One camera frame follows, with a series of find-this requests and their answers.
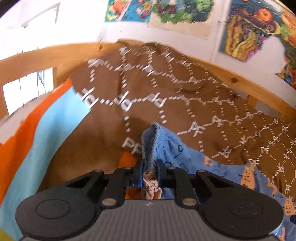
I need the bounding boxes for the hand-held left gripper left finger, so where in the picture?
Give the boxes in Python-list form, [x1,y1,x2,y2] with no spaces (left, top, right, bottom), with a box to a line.
[66,160,145,208]

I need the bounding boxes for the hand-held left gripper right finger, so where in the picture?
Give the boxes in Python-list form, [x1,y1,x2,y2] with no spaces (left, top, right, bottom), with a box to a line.
[157,159,232,208]

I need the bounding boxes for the blue printed pants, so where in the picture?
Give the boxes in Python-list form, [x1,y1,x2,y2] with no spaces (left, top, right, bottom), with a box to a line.
[141,123,296,241]

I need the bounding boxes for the brown patterned blanket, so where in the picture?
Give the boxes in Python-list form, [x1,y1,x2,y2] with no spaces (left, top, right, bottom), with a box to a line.
[69,40,296,197]

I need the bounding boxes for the multicoloured bed sheet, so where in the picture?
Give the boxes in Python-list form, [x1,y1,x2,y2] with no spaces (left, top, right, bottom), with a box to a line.
[0,79,142,241]

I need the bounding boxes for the white-edged cartoon figure poster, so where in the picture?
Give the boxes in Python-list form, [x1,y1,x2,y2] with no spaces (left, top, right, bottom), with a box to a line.
[148,0,214,41]

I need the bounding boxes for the colourful swirl poster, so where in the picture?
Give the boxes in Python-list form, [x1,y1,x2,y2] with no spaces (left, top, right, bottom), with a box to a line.
[218,0,282,63]

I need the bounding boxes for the blue cartoon girl poster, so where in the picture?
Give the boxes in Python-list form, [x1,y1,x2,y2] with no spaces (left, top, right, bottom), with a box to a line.
[104,0,153,23]

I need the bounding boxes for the torn colourful landscape poster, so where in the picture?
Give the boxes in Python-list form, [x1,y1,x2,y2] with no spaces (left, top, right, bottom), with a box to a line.
[275,10,296,90]

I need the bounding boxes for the wooden bed frame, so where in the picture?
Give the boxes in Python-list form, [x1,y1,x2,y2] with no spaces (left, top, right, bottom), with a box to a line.
[0,39,296,126]

